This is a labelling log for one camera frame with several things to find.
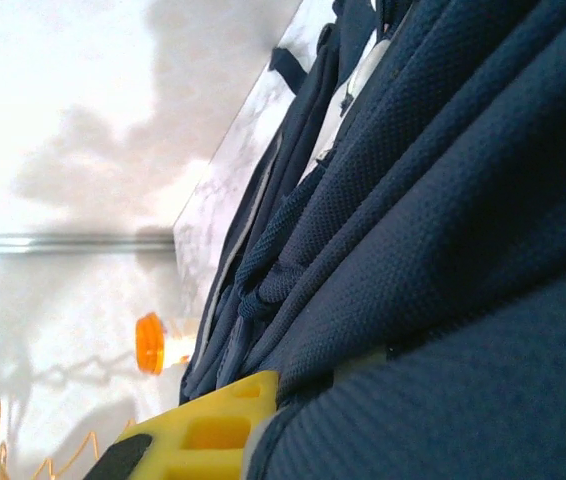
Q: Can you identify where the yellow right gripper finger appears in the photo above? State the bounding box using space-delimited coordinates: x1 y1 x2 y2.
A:
82 369 282 480

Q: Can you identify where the navy blue student backpack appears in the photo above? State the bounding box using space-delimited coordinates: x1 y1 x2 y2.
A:
177 0 566 480

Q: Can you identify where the orange lid yogurt cup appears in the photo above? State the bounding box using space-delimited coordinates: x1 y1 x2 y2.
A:
135 312 194 376

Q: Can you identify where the aluminium frame post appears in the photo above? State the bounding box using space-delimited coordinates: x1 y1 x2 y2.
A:
0 230 177 257

